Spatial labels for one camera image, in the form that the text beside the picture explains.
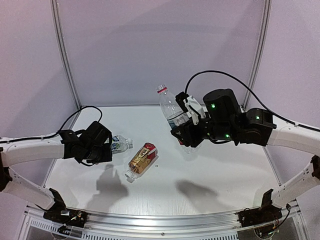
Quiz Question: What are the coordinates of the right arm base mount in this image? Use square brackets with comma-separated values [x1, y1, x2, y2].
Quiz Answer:
[236, 189, 283, 228]

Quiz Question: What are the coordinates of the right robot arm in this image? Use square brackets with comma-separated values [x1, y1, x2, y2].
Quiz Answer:
[171, 89, 320, 211]

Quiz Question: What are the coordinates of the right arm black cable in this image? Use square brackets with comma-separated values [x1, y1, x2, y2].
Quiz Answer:
[184, 70, 320, 133]

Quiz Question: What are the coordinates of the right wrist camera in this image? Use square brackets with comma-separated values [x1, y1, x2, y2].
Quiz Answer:
[175, 91, 206, 125]

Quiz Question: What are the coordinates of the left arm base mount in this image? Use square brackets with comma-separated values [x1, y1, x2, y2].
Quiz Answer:
[43, 188, 88, 228]

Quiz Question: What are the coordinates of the aluminium front rail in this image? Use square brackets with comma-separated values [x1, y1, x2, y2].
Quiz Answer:
[17, 201, 309, 240]

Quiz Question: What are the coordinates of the clear bottle red white label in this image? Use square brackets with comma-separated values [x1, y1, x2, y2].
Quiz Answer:
[156, 84, 201, 154]

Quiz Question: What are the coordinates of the gold red tea bottle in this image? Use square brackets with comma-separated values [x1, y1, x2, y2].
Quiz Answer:
[124, 142, 158, 183]

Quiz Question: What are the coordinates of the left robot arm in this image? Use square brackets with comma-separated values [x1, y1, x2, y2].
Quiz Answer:
[0, 121, 112, 212]

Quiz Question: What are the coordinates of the clear bottle blue label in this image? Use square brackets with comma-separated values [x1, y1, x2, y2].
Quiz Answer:
[110, 135, 133, 154]

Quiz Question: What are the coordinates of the right aluminium corner post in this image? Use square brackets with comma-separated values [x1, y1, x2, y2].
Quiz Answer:
[239, 0, 272, 110]

